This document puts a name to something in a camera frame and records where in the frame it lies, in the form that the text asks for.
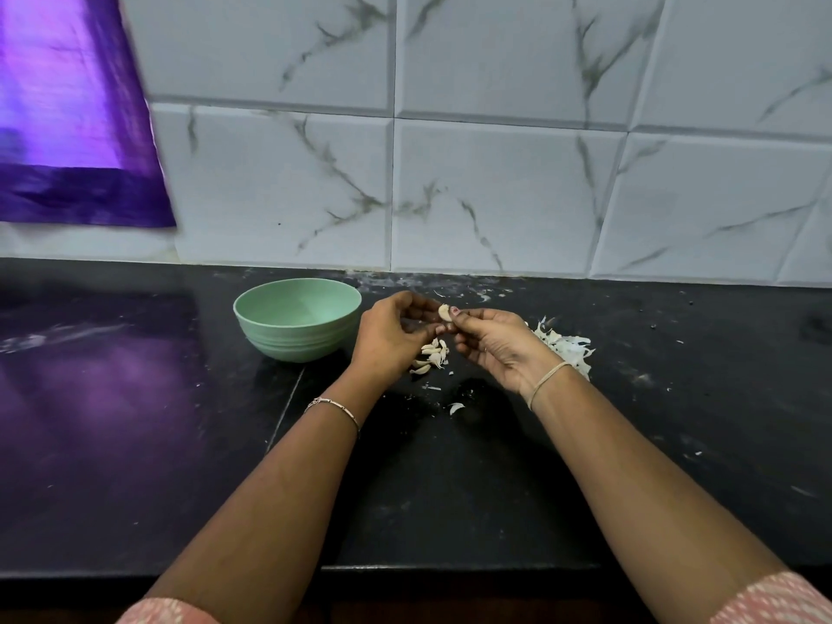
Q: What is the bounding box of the person's right forearm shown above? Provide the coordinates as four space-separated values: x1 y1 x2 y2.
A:
530 373 788 621

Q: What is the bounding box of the purple cloth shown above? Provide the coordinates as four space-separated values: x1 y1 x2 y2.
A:
0 0 179 230

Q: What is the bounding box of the pile of white garlic peels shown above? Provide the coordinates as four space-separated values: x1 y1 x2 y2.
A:
526 316 597 383

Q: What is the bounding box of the person's left forearm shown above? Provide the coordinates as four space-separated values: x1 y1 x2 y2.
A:
146 380 385 619

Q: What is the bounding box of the silver left wrist bracelet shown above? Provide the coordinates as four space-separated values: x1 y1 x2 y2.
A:
305 396 363 435

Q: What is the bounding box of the person's left hand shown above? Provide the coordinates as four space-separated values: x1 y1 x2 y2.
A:
348 289 450 393

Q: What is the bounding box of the pink patterned sleeve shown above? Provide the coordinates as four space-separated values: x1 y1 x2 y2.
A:
115 597 221 624
708 571 832 624

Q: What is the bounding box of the silver right wrist bracelet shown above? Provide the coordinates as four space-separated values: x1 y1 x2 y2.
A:
525 361 575 414

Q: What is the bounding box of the silver wrist bracelet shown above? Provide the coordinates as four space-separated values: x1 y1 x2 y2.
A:
305 396 363 435
525 361 575 414

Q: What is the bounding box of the pink patterned right sleeve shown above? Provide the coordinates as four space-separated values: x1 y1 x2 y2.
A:
708 571 832 624

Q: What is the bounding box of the garlic clove cluster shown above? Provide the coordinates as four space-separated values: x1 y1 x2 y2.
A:
408 336 452 380

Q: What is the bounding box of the person's right hand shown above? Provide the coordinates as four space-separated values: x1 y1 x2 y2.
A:
442 305 563 399

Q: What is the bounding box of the mint green bowl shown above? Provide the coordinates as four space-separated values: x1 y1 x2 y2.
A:
232 276 366 364

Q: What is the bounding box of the pink patterned left sleeve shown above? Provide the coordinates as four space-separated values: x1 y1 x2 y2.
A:
115 597 221 624

